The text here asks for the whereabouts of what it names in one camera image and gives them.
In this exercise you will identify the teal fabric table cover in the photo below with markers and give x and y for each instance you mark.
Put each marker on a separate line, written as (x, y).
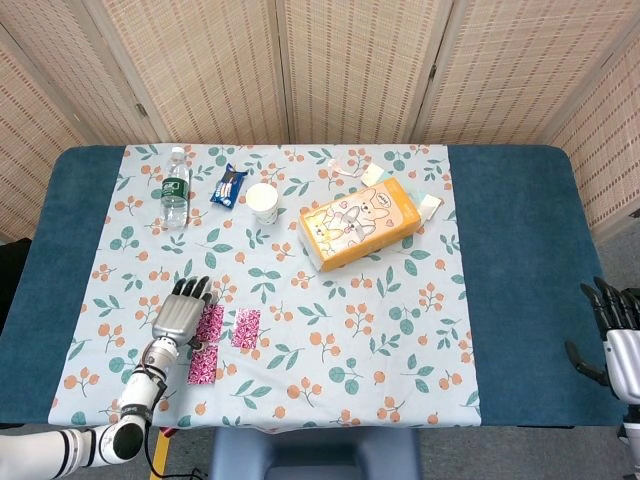
(520, 250)

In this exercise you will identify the blue cookie snack packet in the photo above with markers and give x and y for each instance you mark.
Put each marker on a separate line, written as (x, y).
(227, 187)

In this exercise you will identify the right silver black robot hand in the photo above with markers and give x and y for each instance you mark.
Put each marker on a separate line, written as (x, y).
(622, 360)

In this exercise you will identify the woven folding screen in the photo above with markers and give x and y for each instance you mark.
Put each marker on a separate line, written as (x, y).
(350, 65)

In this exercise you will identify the clear plastic water bottle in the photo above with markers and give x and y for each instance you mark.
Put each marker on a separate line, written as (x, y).
(175, 200)

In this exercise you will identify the clear pink plastic wrapper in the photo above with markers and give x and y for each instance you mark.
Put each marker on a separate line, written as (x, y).
(342, 167)

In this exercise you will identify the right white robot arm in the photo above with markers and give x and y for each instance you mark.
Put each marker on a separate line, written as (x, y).
(632, 430)

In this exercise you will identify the white mint paper packet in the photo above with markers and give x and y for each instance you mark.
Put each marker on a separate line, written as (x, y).
(429, 205)

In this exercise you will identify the small white paper tag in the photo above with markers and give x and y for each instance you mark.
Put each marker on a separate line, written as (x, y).
(372, 174)

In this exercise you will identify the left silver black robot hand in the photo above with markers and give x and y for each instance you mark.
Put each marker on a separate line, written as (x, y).
(177, 317)

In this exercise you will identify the yellow cartoon tissue pack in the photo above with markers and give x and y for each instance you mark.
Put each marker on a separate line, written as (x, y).
(360, 225)

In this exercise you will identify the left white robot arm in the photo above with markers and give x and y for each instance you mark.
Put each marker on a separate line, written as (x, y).
(142, 390)

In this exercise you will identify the black object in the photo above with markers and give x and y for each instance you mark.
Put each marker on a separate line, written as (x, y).
(12, 280)

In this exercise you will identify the yellow strip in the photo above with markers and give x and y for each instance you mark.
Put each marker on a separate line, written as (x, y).
(159, 452)

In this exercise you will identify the white paper cup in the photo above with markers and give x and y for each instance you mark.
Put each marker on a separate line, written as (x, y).
(261, 200)

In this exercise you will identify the floral fruit print tablecloth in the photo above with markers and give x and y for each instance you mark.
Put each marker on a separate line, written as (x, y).
(320, 300)

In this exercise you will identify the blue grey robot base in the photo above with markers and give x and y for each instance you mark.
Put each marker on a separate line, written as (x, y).
(320, 450)

